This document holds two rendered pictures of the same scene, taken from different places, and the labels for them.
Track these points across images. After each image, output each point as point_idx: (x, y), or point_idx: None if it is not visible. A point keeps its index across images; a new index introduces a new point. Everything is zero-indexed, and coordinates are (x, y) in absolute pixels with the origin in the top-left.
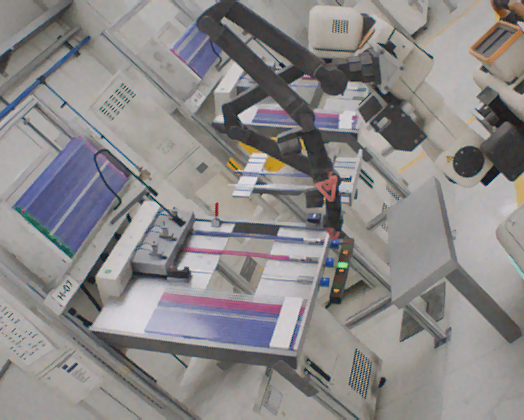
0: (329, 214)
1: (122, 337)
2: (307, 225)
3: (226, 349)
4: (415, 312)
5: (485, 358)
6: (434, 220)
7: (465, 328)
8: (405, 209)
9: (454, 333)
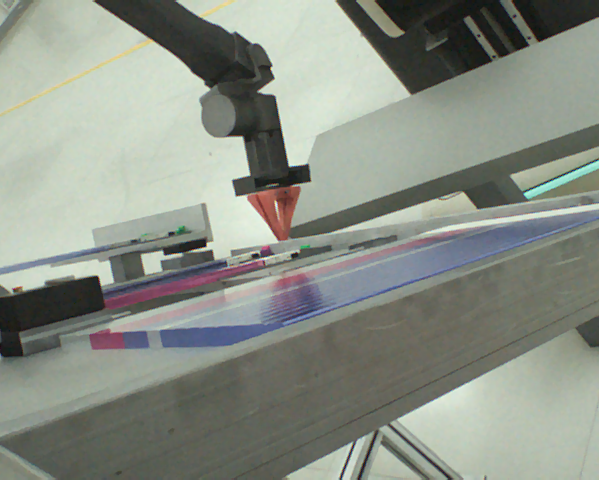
0: (272, 147)
1: (234, 386)
2: (185, 263)
3: None
4: (416, 443)
5: None
6: (457, 87)
7: (487, 440)
8: (334, 177)
9: (476, 467)
